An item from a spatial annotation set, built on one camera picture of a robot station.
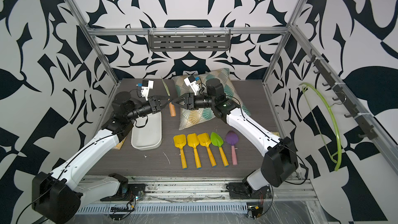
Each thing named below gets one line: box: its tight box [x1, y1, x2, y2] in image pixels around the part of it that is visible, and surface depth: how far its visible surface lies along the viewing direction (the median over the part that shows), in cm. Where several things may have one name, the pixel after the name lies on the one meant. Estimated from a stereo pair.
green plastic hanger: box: [298, 82, 343, 172], surface depth 64 cm
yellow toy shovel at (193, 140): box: [187, 133, 202, 170], surface depth 89 cm
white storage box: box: [131, 111, 163, 151], surface depth 91 cm
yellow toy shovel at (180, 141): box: [173, 134, 188, 170], surface depth 90 cm
